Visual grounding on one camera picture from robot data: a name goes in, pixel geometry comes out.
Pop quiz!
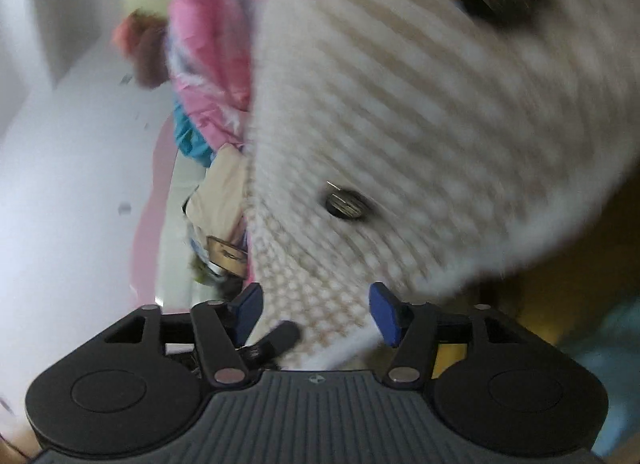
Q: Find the pink printed quilt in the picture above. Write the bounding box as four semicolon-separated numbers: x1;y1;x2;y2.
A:
167;0;271;167

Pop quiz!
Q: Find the smartphone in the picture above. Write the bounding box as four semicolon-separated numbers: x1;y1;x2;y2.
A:
205;235;249;277

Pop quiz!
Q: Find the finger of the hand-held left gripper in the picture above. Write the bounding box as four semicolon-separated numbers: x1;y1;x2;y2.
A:
237;320;302;370

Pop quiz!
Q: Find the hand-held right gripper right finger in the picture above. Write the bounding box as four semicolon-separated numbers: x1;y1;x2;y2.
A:
368;282;531;388

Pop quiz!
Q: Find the beige white checked coat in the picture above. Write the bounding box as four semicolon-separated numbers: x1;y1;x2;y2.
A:
242;0;640;370

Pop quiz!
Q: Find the pink white bed headboard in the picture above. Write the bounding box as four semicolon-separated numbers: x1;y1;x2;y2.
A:
127;119;206;305

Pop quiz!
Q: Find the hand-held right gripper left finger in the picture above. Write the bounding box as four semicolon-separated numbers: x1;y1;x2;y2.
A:
104;282;264;388

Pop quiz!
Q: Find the beige folded cloth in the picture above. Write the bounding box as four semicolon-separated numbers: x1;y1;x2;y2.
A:
182;144;251;245

